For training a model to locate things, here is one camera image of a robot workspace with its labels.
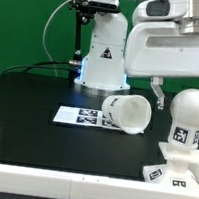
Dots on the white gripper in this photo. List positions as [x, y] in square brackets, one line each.
[158, 49]

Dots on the white lamp bulb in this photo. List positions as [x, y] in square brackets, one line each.
[184, 131]

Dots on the white lamp base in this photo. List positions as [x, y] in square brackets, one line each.
[175, 172]

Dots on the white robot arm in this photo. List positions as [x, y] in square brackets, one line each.
[108, 45]

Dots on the white lamp shade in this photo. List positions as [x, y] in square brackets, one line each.
[131, 113]

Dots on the white marker sheet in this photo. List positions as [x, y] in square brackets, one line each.
[83, 117]

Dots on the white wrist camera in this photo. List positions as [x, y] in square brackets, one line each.
[160, 10]

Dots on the black camera on stand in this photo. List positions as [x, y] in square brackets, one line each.
[87, 10]

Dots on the white frame front bar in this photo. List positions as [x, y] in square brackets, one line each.
[58, 185]

